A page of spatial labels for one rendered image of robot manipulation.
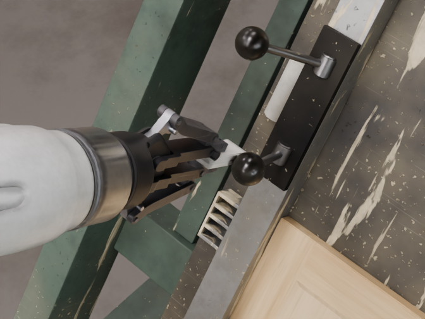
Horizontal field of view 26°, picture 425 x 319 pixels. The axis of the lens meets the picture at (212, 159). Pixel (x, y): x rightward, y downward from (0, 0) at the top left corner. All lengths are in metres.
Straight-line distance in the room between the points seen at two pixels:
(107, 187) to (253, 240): 0.40
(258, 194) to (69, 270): 0.34
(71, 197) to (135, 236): 0.62
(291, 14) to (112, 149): 0.47
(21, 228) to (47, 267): 0.65
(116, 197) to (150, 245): 0.54
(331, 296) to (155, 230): 0.32
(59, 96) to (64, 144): 2.32
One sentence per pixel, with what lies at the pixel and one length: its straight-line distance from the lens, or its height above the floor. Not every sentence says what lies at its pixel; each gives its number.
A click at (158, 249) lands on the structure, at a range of 1.35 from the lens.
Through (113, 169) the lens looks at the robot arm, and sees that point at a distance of 0.80.
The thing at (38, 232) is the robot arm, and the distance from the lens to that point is 0.74.
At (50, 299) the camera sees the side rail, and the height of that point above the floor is 1.05.
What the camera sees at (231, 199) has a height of 1.28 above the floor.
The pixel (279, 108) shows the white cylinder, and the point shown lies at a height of 1.39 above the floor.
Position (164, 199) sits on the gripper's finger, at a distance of 0.96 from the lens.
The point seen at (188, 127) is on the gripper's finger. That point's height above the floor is 1.54.
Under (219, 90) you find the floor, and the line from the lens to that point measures 3.07.
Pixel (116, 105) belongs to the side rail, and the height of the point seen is 1.31.
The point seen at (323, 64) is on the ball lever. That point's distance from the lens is 1.07.
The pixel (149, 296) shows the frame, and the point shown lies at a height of 0.79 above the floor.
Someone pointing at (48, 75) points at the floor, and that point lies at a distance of 3.16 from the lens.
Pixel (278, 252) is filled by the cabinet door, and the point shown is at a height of 1.25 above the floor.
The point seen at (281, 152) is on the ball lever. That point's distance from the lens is 1.10.
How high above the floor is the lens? 2.23
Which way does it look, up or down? 51 degrees down
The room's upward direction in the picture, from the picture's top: straight up
